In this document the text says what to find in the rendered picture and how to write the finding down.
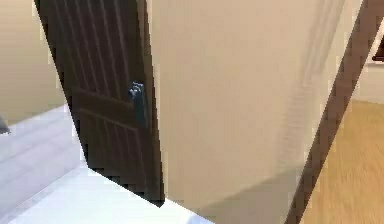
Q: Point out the dark brown room door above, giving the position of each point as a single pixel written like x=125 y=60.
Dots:
x=100 y=83

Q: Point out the dark brown door frame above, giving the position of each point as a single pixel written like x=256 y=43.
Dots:
x=336 y=110

